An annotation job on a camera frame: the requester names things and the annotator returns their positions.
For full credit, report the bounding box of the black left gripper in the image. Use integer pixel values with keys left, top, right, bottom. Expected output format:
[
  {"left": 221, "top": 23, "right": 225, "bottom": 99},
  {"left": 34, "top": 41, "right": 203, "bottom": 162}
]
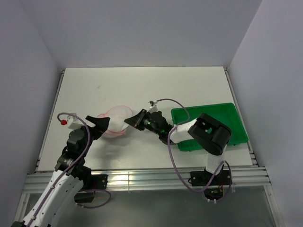
[{"left": 78, "top": 115, "right": 109, "bottom": 157}]

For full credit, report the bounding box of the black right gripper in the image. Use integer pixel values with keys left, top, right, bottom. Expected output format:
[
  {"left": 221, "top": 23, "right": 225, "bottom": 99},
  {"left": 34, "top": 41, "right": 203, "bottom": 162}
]
[{"left": 125, "top": 108, "right": 161, "bottom": 135}]

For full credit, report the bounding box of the white cloth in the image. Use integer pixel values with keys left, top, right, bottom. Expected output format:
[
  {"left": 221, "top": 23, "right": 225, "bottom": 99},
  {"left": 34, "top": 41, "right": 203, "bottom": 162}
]
[{"left": 108, "top": 118, "right": 127, "bottom": 132}]

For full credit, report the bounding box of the mesh laundry bag pink trim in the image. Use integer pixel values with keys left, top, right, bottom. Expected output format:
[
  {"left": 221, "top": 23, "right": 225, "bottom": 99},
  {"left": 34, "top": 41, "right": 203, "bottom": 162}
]
[{"left": 97, "top": 105, "right": 133, "bottom": 139}]

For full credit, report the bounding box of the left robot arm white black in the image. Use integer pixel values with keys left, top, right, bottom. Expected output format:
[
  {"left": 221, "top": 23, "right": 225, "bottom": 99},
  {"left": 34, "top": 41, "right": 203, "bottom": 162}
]
[{"left": 12, "top": 113, "right": 112, "bottom": 227}]

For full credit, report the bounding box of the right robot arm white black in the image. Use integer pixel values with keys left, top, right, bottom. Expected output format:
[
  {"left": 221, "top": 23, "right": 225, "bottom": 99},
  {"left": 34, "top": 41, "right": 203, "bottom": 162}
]
[{"left": 125, "top": 109, "right": 232, "bottom": 184}]

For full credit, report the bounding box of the green plastic tray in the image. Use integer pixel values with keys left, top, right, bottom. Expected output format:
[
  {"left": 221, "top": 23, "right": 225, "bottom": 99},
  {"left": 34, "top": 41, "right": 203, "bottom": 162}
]
[{"left": 171, "top": 103, "right": 249, "bottom": 145}]

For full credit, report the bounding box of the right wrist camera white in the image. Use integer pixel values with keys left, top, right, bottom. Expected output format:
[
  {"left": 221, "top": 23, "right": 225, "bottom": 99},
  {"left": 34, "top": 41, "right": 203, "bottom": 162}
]
[{"left": 148, "top": 100, "right": 158, "bottom": 113}]

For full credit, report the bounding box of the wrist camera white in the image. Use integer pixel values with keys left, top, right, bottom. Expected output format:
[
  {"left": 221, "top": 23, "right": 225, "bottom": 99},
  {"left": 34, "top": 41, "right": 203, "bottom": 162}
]
[
  {"left": 148, "top": 100, "right": 158, "bottom": 113},
  {"left": 57, "top": 113, "right": 83, "bottom": 130}
]

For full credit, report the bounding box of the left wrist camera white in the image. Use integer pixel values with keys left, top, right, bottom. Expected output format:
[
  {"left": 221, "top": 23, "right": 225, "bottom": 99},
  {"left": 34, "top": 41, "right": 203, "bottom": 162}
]
[{"left": 57, "top": 113, "right": 83, "bottom": 130}]

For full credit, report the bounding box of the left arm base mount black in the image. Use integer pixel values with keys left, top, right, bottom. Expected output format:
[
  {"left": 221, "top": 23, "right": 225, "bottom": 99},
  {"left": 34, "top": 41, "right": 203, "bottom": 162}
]
[{"left": 74, "top": 174, "right": 108, "bottom": 204}]

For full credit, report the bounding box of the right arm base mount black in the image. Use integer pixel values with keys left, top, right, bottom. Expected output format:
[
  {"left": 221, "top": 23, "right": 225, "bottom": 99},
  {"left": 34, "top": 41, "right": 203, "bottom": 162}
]
[{"left": 188, "top": 169, "right": 232, "bottom": 201}]

